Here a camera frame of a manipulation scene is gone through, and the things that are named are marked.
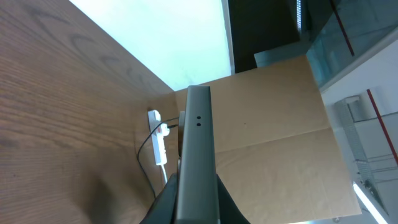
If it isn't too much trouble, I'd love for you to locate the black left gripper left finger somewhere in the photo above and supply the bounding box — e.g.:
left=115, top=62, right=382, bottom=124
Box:
left=140, top=173, right=178, bottom=224

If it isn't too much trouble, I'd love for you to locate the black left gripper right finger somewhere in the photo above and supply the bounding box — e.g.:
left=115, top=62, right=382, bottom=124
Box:
left=217, top=176, right=250, bottom=224

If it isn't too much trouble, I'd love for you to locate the bronze Galaxy smartphone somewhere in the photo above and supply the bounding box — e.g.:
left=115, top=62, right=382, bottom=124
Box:
left=175, top=86, right=220, bottom=223

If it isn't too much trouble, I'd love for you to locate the brown cardboard sheet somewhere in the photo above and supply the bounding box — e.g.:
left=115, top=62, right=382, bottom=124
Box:
left=149, top=54, right=363, bottom=224

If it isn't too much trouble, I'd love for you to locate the white power strip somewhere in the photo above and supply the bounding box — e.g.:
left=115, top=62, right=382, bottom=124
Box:
left=149, top=122, right=170, bottom=166

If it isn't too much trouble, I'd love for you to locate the white power strip cord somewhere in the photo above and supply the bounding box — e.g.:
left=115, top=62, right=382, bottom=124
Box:
left=159, top=164, right=169, bottom=185

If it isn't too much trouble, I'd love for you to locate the black charging cable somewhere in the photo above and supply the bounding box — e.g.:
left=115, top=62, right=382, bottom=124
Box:
left=136, top=116, right=180, bottom=200

